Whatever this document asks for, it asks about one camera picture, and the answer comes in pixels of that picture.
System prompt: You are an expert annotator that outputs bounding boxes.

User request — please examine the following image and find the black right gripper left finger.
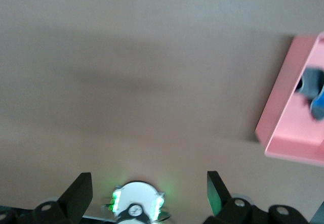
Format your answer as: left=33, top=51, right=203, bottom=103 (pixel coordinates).
left=0, top=172, right=93, bottom=224

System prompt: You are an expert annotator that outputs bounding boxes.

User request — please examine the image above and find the brown table cover sheet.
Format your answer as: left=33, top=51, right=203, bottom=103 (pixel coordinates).
left=0, top=0, right=324, bottom=224

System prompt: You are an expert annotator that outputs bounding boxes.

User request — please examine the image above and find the pink plastic bin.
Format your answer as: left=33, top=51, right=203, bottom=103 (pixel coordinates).
left=254, top=31, right=324, bottom=165

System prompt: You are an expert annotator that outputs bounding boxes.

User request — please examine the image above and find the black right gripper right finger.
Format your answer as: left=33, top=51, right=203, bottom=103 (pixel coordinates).
left=204, top=170, right=313, bottom=224

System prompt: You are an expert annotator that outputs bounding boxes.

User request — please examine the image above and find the blue cloth with grey hem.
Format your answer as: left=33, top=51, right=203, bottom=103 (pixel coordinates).
left=295, top=66, right=324, bottom=121

